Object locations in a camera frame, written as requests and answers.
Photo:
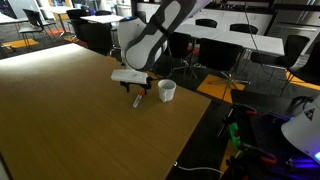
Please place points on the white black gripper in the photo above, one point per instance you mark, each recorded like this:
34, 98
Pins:
126, 77

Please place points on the red and white marker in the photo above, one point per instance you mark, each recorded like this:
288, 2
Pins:
138, 99

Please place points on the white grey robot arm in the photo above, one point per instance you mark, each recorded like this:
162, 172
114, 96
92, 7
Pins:
143, 43

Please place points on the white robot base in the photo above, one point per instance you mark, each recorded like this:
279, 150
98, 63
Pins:
303, 130

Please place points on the white ceramic mug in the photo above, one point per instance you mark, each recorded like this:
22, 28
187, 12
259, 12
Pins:
166, 90

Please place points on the black chair front left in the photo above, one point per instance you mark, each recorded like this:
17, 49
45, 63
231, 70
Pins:
178, 53

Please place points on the black chair by square table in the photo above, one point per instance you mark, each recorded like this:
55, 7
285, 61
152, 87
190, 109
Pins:
98, 37

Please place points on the white square table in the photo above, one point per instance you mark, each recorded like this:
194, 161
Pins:
103, 19

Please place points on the black chair front middle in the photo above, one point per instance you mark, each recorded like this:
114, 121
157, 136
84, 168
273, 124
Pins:
223, 57

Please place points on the black chair back middle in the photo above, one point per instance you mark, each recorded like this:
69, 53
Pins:
206, 22

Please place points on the green clamp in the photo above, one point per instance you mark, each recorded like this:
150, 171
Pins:
234, 135

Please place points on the black chair back right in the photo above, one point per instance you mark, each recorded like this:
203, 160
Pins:
244, 28

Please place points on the black chair far left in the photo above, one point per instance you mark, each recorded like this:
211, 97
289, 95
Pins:
35, 26

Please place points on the long white table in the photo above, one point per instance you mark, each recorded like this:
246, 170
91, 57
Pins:
264, 44

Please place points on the black chair far right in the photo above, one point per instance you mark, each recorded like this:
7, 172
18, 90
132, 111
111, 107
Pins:
310, 72

